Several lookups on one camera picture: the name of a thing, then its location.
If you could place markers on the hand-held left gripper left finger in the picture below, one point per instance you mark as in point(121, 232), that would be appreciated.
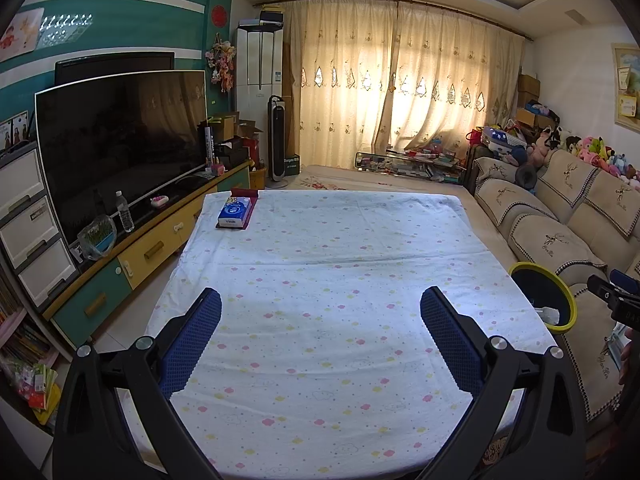
point(192, 340)

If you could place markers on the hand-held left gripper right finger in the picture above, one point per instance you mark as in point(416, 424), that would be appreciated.
point(450, 345)

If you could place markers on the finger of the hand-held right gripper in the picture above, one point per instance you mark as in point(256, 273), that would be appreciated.
point(602, 287)

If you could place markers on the white tissue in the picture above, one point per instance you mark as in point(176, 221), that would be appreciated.
point(549, 315)

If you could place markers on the black bin with yellow rim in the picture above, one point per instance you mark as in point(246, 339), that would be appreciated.
point(537, 287)

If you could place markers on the beige sofa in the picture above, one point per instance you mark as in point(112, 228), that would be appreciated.
point(555, 210)

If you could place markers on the yellow and teal tv cabinet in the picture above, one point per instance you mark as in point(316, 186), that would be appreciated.
point(150, 250)

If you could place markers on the white floral tablecloth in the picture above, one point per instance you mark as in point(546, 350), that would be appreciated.
point(325, 310)

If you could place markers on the blue tissue pack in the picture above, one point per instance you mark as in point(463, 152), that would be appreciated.
point(234, 212)

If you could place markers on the clear bag with greenery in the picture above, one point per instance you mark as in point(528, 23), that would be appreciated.
point(97, 237)

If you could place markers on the pink small object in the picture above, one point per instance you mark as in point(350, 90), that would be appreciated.
point(160, 202)

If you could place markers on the clear water bottle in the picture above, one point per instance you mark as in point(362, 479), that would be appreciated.
point(125, 214)

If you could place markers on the pile of plush toys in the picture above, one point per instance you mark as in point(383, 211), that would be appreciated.
point(530, 145)

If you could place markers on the bookshelf with books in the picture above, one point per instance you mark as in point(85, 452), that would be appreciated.
point(25, 360)

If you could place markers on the glass coffee table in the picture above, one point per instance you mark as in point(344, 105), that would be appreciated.
point(407, 162)

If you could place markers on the floral floor rug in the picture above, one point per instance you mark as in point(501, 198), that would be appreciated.
point(350, 180)

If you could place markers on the white plastic drawer unit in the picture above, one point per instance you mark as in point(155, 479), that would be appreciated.
point(30, 230)

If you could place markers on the large curved television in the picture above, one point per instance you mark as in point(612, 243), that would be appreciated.
point(115, 155)

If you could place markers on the small black box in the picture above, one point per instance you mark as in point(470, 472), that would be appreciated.
point(292, 166)

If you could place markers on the stacked cardboard boxes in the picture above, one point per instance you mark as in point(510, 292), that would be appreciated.
point(528, 100)

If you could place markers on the black tower fan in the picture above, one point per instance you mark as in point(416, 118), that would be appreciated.
point(276, 140)

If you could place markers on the open cardboard boxes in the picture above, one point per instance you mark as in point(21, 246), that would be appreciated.
point(240, 127)

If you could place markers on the cream embroidered curtain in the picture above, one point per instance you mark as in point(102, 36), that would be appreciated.
point(390, 95)

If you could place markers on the standing photo prints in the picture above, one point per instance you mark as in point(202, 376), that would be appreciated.
point(14, 132)

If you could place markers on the hanging flower decoration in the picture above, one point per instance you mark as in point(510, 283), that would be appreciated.
point(221, 65)

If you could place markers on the white standing air conditioner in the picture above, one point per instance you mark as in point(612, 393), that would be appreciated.
point(259, 70)

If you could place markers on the small black television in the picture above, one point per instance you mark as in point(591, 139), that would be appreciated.
point(110, 65)

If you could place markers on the brown curtain rod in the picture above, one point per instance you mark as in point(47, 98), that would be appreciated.
point(440, 10)

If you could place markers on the framed wall picture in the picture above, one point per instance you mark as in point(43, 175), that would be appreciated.
point(627, 87)

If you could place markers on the red round wall ornament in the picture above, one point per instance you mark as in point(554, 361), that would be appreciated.
point(218, 15)

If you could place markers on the crystal wall decoration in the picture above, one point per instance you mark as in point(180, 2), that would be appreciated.
point(65, 29)

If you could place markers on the wall poster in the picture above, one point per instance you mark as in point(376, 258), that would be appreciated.
point(20, 35)

